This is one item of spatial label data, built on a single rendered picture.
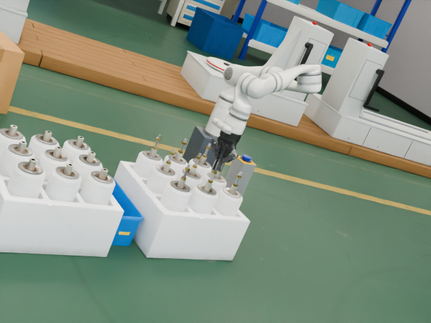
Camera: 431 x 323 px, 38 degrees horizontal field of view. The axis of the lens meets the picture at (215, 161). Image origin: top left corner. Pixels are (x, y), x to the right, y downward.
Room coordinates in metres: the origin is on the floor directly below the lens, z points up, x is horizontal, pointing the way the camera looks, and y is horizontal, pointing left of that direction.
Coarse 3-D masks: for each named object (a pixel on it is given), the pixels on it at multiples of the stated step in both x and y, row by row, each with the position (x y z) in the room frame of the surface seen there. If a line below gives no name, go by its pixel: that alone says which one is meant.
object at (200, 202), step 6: (192, 192) 2.10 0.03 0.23; (198, 192) 2.08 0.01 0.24; (192, 198) 2.08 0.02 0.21; (198, 198) 2.07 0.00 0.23; (204, 198) 2.07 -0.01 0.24; (210, 198) 2.08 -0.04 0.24; (216, 198) 2.10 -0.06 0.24; (192, 204) 2.08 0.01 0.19; (198, 204) 2.07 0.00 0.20; (204, 204) 2.07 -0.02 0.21; (210, 204) 2.08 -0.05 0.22; (192, 210) 2.07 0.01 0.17; (198, 210) 2.07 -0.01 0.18; (204, 210) 2.07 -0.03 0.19; (210, 210) 2.10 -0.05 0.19
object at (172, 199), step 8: (168, 184) 2.03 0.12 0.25; (168, 192) 2.00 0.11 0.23; (176, 192) 1.99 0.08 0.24; (184, 192) 2.01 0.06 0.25; (160, 200) 2.03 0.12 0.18; (168, 200) 2.00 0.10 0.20; (176, 200) 1.99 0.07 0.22; (184, 200) 2.01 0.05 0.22; (168, 208) 1.99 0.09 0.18; (176, 208) 2.00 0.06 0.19; (184, 208) 2.02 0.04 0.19
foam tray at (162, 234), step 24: (120, 168) 2.22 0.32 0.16; (144, 192) 2.05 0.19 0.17; (144, 216) 2.01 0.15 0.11; (168, 216) 1.95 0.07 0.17; (192, 216) 2.01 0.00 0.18; (216, 216) 2.09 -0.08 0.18; (240, 216) 2.19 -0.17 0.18; (144, 240) 1.97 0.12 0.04; (168, 240) 1.97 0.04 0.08; (192, 240) 2.04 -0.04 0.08; (216, 240) 2.10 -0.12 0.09; (240, 240) 2.18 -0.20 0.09
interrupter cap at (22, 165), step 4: (20, 164) 1.69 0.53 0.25; (24, 164) 1.70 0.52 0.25; (36, 164) 1.73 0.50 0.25; (20, 168) 1.66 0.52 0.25; (24, 168) 1.68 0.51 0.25; (36, 168) 1.71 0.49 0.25; (40, 168) 1.72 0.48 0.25; (28, 172) 1.66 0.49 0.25; (32, 172) 1.67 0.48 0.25; (36, 172) 1.68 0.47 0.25; (40, 172) 1.69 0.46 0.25
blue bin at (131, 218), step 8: (112, 192) 2.16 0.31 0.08; (120, 192) 2.12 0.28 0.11; (120, 200) 2.10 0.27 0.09; (128, 200) 2.06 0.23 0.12; (128, 208) 2.05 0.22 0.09; (136, 208) 2.02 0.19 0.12; (128, 216) 2.03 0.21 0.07; (136, 216) 2.00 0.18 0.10; (120, 224) 1.92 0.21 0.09; (128, 224) 1.94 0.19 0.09; (136, 224) 1.96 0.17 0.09; (120, 232) 1.93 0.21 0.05; (128, 232) 1.95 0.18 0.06; (120, 240) 1.94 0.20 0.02; (128, 240) 1.96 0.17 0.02
